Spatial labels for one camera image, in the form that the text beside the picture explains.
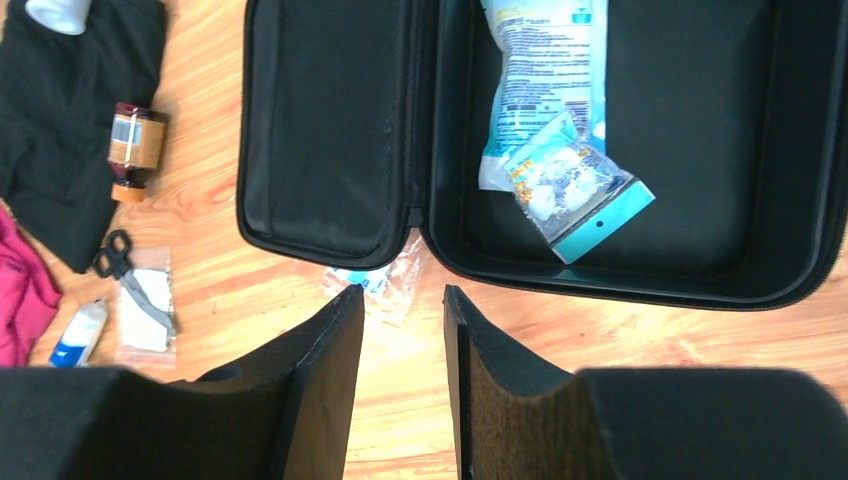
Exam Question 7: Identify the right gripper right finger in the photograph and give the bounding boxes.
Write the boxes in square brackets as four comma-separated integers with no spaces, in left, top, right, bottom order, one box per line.
[443,285,847,479]

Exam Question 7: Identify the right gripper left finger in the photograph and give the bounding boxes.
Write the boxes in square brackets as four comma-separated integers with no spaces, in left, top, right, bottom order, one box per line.
[1,286,364,479]

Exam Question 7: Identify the clear bag blue items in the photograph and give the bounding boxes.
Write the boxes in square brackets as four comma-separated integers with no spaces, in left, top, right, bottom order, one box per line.
[321,230,425,327]

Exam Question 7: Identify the small white blue bottle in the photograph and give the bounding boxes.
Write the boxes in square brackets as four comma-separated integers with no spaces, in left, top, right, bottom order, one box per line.
[48,299,108,368]

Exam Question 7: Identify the teal header cotton ball bag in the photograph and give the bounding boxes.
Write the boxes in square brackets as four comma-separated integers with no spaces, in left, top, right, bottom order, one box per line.
[504,110,655,264]

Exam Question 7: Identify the brown bottle orange cap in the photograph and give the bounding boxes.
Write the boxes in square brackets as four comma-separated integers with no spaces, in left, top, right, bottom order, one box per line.
[107,102,169,203]

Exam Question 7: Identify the light blue wipes packet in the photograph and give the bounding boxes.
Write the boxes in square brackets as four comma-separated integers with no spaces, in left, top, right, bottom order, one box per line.
[478,0,608,191]

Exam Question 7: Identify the red black medicine kit case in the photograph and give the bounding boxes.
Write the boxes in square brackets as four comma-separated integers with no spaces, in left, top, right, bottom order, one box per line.
[236,1,847,311]

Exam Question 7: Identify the clear bag white gauze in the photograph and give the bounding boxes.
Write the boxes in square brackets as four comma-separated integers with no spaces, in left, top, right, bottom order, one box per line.
[114,246,177,370]

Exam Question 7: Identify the pink cloth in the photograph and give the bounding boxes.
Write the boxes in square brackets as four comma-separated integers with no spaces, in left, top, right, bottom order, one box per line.
[1,211,62,367]

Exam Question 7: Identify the black cloth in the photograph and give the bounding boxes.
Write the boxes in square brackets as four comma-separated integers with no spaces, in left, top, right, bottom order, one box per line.
[1,1,167,274]

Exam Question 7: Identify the black handled scissors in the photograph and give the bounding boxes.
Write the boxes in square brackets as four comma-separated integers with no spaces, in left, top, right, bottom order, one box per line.
[91,229,176,335]

